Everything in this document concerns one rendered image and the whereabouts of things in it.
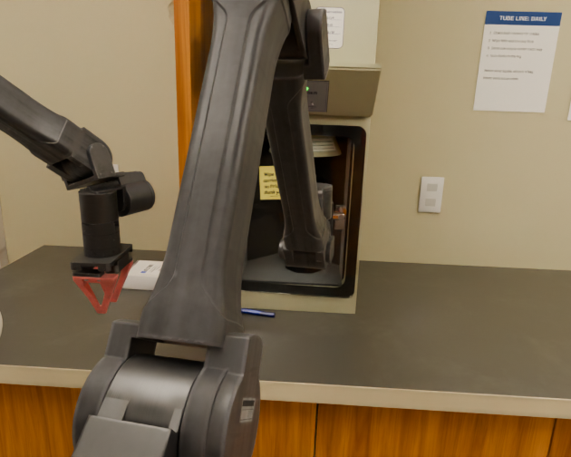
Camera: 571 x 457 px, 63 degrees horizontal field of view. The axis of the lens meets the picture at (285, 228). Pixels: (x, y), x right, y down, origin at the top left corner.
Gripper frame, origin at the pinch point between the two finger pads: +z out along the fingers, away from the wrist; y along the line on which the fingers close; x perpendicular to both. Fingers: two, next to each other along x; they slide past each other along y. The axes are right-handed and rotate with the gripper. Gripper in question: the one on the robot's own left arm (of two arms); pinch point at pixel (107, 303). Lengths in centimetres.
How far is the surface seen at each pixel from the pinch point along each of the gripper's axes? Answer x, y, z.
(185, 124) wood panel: -8.1, 24.4, -28.6
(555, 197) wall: -111, 76, -7
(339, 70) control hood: -39, 22, -40
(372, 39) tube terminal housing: -46, 33, -47
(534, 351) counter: -83, 20, 16
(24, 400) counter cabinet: 21.5, 6.4, 25.4
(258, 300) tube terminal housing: -22.7, 33.2, 13.6
